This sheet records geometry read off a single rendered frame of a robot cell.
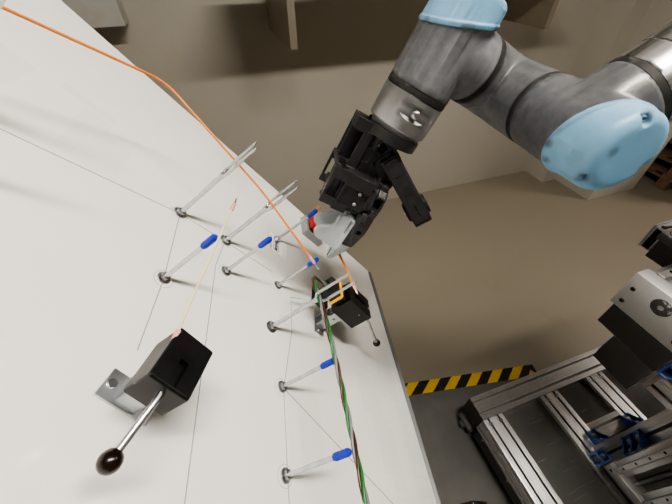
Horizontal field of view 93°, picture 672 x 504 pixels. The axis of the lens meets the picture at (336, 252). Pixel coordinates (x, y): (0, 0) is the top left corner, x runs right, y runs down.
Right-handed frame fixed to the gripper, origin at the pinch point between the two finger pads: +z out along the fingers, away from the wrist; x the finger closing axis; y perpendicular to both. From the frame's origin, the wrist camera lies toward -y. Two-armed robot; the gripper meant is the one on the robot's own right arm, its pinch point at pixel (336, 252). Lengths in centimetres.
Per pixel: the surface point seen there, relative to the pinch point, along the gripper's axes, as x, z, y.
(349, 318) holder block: 5.3, 7.7, -6.2
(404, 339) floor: -71, 82, -88
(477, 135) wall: -218, -15, -132
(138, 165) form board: 0.8, -1.8, 29.1
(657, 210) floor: -178, -37, -286
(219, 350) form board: 18.2, 6.0, 12.3
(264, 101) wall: -165, 25, 27
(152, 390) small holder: 28.5, -2.6, 16.5
